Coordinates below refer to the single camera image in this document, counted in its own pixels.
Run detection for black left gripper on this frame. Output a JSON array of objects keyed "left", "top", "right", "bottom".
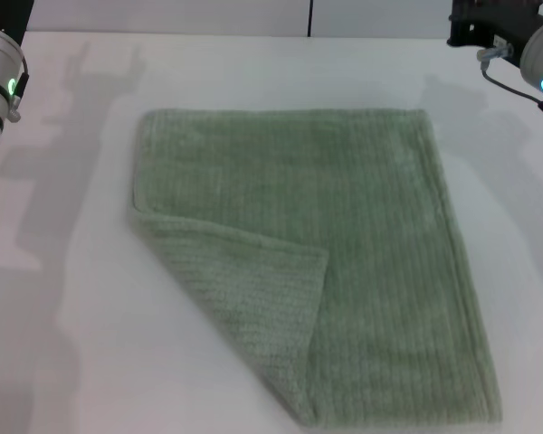
[{"left": 0, "top": 0, "right": 37, "bottom": 46}]

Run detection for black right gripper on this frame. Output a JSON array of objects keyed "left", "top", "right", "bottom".
[{"left": 447, "top": 0, "right": 543, "bottom": 49}]

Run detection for green ribbed towel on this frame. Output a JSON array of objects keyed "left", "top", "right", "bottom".
[{"left": 126, "top": 108, "right": 504, "bottom": 415}]

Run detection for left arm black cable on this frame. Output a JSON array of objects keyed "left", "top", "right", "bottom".
[{"left": 7, "top": 57, "right": 31, "bottom": 124}]

